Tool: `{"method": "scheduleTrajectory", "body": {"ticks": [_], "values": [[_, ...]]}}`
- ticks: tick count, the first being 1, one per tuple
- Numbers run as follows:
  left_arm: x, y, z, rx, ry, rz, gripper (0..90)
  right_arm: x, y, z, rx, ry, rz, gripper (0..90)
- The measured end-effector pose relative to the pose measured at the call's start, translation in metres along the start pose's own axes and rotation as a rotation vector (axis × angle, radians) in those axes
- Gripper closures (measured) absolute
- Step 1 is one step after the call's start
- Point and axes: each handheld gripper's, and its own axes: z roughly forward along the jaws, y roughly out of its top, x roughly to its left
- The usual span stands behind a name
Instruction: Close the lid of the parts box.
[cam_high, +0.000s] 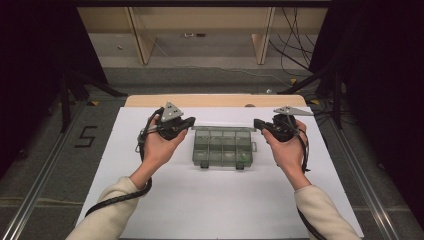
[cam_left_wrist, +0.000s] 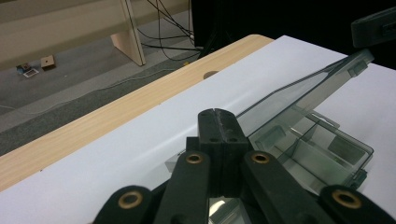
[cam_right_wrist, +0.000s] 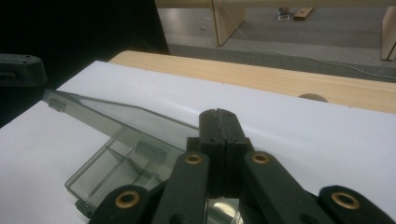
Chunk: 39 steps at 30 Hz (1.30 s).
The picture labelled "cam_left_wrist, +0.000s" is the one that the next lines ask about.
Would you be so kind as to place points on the black curtain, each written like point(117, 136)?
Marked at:
point(295, 18)

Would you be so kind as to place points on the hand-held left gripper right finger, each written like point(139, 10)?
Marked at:
point(233, 137)

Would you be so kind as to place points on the transparent green compartment box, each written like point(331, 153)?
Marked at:
point(311, 149)

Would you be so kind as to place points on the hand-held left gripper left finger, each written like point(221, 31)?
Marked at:
point(211, 133)

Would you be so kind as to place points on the beige wooden desk frame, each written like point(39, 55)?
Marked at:
point(62, 28)

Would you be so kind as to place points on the yellow tape piece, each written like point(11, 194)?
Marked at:
point(186, 63)

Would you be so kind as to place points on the black metal stand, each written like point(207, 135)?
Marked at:
point(214, 43)

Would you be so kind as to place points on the small white frame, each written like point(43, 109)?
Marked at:
point(31, 72)

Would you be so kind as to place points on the white paper sheet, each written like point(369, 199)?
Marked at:
point(124, 149)

